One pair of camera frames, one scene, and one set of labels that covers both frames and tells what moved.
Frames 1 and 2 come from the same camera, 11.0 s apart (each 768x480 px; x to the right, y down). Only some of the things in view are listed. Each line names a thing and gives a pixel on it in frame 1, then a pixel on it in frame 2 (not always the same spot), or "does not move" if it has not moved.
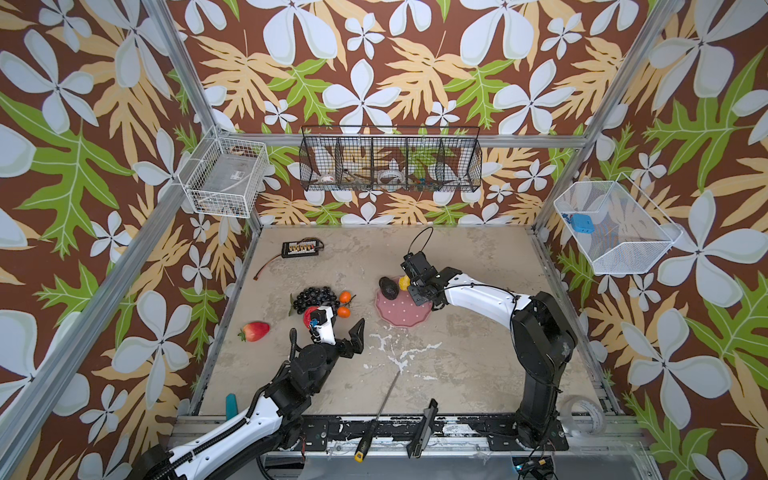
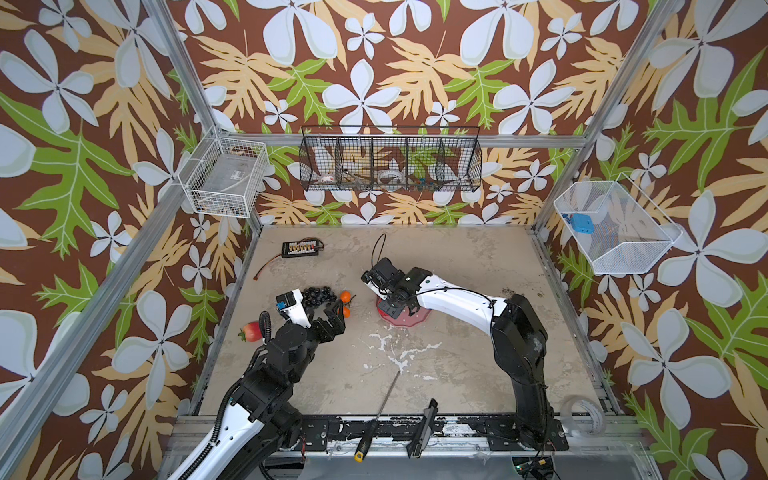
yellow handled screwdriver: x=369 y=434 does not move
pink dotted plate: x=402 y=310 does not move
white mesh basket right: x=615 y=226 does not move
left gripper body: x=331 y=355 -> x=322 y=334
